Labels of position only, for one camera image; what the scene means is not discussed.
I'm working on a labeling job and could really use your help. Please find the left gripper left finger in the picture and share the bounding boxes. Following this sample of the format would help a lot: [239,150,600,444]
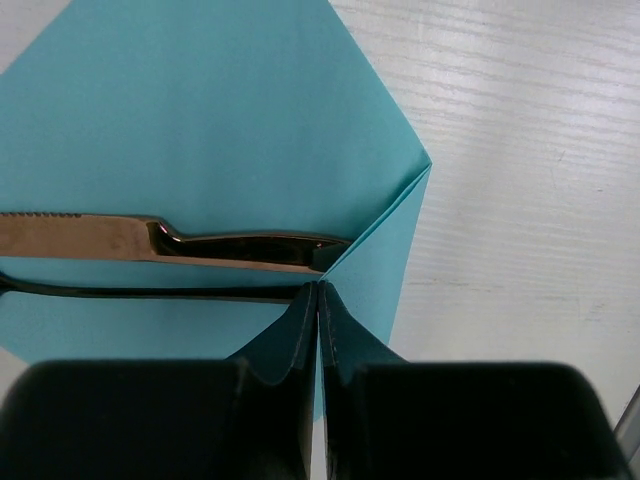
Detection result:
[1,283,319,479]

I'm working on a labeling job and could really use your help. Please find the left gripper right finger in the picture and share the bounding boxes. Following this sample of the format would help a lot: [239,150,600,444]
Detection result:
[318,282,632,479]

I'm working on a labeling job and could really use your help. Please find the black spoon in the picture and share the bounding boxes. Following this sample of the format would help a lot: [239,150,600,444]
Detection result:
[1,272,306,304]

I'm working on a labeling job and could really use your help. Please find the copper knife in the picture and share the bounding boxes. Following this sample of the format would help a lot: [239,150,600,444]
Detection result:
[1,212,351,274]

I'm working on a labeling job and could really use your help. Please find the teal paper napkin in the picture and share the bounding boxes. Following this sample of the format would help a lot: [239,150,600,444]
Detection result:
[1,1,431,340]

